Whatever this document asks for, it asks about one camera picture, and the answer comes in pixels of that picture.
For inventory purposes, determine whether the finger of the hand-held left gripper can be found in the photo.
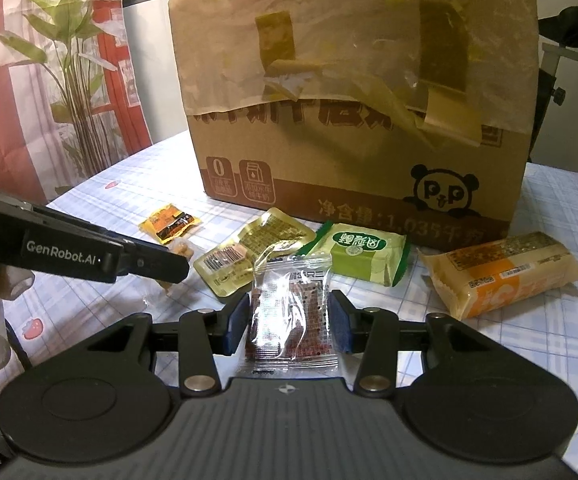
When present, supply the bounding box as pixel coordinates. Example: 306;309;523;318
114;240;191;284

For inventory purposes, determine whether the brown cardboard box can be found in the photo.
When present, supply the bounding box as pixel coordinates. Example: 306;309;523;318
168;0;540;252

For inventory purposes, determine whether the small clear snack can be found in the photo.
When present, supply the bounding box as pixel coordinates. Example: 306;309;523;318
142;239;196;311

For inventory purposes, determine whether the small yellow snack packet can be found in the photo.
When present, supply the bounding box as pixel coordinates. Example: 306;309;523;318
138;203;203;246

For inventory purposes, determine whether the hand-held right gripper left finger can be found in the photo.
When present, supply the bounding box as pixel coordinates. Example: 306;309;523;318
86;291;251;395

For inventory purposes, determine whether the black exercise bike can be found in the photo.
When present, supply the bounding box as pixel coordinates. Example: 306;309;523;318
526;5;578;163

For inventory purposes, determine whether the red printed curtain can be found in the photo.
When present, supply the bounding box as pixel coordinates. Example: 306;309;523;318
0;0;153;207

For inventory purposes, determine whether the clear snack packet red filling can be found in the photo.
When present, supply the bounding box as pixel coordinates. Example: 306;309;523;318
245;254;338;377

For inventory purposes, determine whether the green snack packet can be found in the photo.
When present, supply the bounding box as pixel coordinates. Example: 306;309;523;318
296;221;411;288

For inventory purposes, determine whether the gold foil snack packet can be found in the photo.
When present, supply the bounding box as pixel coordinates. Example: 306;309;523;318
193;207;318;297

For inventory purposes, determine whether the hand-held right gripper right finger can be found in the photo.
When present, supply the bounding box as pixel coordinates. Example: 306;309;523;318
326;290;492;395

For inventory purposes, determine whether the large orange snack packet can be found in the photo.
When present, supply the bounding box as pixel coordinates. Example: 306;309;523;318
418;231;578;322

